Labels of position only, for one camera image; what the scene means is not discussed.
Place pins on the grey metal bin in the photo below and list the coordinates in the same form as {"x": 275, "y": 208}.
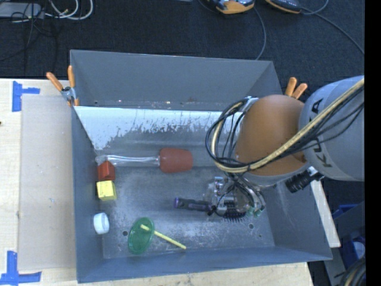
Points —
{"x": 166, "y": 79}

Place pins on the green plastic disc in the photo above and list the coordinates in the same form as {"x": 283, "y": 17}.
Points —
{"x": 138, "y": 240}

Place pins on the purple hairbrush with black bristles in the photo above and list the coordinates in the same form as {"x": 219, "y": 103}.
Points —
{"x": 190, "y": 204}

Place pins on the yellow thin stick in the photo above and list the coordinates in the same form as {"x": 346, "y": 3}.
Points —
{"x": 169, "y": 240}

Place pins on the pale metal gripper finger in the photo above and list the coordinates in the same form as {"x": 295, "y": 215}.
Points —
{"x": 215, "y": 189}
{"x": 221, "y": 208}

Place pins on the white bottle cap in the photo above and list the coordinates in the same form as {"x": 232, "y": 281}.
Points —
{"x": 101, "y": 223}

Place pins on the red house-shaped block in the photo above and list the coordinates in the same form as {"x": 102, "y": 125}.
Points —
{"x": 106, "y": 171}

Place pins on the clear baster with red-brown bulb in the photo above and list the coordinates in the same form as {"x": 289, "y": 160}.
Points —
{"x": 175, "y": 160}

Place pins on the black cylinder on white bracket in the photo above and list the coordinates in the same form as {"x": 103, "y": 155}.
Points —
{"x": 300, "y": 181}

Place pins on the yellow block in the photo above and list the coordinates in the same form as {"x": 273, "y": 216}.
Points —
{"x": 106, "y": 190}

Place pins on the pale flat board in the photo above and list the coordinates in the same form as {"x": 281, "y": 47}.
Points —
{"x": 44, "y": 174}

